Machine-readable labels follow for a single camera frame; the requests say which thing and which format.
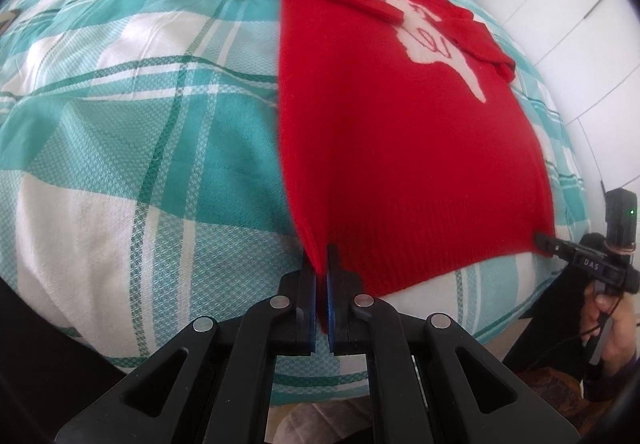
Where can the teal white plaid bedspread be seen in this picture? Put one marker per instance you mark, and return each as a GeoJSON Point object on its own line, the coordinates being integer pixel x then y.
{"type": "Point", "coordinates": [140, 183]}

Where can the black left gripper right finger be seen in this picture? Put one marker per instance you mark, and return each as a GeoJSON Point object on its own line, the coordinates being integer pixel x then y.
{"type": "Point", "coordinates": [430, 381]}

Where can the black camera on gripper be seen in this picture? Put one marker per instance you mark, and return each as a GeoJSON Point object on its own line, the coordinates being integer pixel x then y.
{"type": "Point", "coordinates": [621, 211]}

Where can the person's right hand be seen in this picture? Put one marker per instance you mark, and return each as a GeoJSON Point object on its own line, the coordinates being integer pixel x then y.
{"type": "Point", "coordinates": [620, 346]}

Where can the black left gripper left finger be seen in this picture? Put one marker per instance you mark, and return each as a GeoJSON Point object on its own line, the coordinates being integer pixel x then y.
{"type": "Point", "coordinates": [212, 382]}

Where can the white wardrobe with handles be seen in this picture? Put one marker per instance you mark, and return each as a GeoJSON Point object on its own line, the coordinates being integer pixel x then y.
{"type": "Point", "coordinates": [587, 52]}

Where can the red knit sweater white motif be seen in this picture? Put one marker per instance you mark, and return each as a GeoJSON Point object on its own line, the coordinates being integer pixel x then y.
{"type": "Point", "coordinates": [403, 148]}

